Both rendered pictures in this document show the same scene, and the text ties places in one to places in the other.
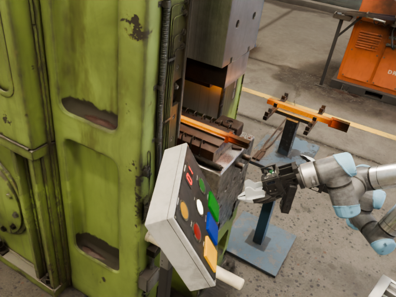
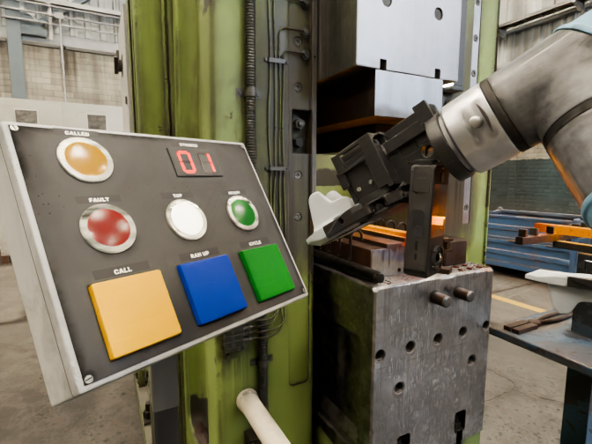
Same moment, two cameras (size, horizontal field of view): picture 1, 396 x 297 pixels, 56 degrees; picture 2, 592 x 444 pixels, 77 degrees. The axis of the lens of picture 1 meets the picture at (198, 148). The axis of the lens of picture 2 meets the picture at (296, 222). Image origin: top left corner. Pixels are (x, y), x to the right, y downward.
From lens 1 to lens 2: 99 cm
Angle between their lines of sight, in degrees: 44
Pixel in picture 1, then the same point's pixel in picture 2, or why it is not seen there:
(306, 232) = not seen: outside the picture
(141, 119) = (211, 136)
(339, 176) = (573, 65)
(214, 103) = not seen: hidden behind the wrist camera
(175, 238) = (11, 193)
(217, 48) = (348, 36)
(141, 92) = (210, 89)
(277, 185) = (371, 161)
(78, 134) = not seen: hidden behind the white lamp
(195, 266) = (41, 296)
